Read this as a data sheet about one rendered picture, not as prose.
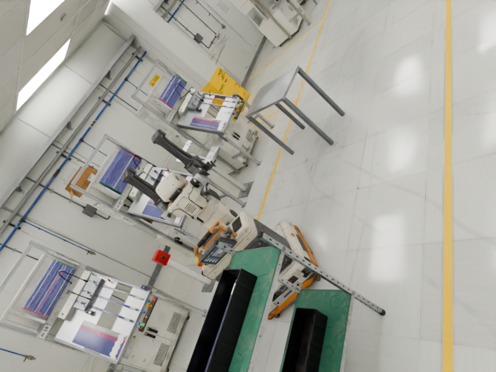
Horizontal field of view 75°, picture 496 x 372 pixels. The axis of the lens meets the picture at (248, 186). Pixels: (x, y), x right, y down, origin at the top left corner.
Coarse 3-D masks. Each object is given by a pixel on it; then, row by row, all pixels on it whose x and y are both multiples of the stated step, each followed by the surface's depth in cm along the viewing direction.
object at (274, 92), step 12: (288, 72) 347; (300, 72) 338; (276, 84) 356; (288, 84) 328; (312, 84) 346; (264, 96) 364; (276, 96) 336; (324, 96) 354; (252, 108) 372; (264, 108) 349; (336, 108) 364; (252, 120) 380; (264, 132) 392
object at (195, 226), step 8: (216, 200) 447; (184, 224) 408; (192, 224) 415; (200, 224) 422; (168, 232) 419; (176, 232) 400; (192, 232) 413; (200, 232) 420; (160, 240) 444; (168, 240) 432; (184, 240) 410; (192, 240) 410; (176, 248) 453; (200, 248) 417
